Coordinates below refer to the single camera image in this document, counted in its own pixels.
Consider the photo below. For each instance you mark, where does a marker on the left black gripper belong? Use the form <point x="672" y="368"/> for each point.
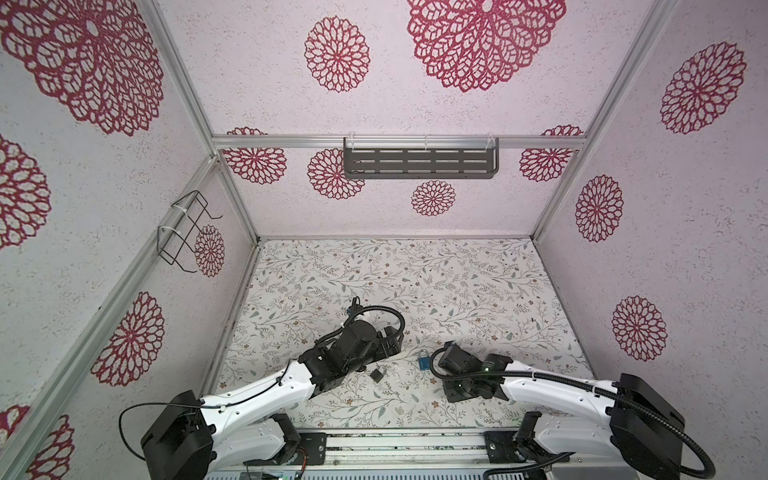
<point x="393" y="345"/>

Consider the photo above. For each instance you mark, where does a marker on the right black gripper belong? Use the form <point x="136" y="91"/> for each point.
<point x="448" y="395"/>

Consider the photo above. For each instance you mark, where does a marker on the blue padlock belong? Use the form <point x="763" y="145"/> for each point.
<point x="424" y="361"/>

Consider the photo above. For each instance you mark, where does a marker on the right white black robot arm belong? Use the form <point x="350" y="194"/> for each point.
<point x="625" y="420"/>

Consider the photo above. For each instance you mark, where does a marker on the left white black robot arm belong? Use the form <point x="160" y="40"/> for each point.
<point x="195" y="435"/>

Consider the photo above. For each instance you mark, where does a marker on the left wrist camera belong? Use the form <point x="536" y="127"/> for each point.
<point x="354" y="307"/>

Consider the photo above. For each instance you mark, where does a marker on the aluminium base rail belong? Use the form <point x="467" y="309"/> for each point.
<point x="334" y="450"/>

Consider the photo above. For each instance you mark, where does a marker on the grey slotted wall shelf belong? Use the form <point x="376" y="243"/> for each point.
<point x="425" y="163"/>

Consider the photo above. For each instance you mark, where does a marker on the black wire wall basket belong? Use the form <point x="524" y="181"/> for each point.
<point x="193" y="243"/>

